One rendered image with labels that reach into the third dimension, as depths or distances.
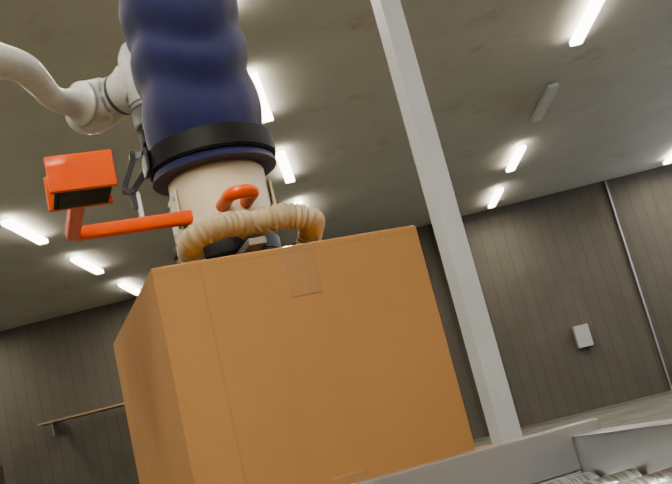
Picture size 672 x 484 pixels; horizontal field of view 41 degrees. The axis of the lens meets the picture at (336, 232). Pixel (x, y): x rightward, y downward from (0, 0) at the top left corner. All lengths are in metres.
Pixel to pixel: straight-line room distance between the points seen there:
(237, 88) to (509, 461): 0.77
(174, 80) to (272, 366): 0.57
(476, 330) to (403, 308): 3.40
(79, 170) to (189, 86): 0.40
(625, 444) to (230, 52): 0.90
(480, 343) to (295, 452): 3.52
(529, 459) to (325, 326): 0.33
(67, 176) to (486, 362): 3.68
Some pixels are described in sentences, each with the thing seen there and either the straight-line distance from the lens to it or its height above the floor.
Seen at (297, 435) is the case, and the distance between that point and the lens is 1.24.
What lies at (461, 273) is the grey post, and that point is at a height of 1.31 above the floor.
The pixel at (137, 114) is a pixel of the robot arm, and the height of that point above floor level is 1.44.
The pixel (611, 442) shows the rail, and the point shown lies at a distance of 1.22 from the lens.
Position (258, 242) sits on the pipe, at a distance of 1.41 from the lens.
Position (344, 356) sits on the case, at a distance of 1.28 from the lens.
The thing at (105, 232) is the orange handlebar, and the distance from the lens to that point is 1.50.
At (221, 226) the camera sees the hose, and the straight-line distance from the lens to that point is 1.38.
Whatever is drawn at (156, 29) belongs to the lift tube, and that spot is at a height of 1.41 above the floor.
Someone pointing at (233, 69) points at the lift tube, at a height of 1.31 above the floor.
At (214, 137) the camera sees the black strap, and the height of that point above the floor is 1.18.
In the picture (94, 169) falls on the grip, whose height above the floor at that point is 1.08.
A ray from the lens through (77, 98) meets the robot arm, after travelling 2.13.
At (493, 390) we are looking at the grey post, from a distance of 4.71.
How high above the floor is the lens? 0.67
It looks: 12 degrees up
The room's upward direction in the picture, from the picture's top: 14 degrees counter-clockwise
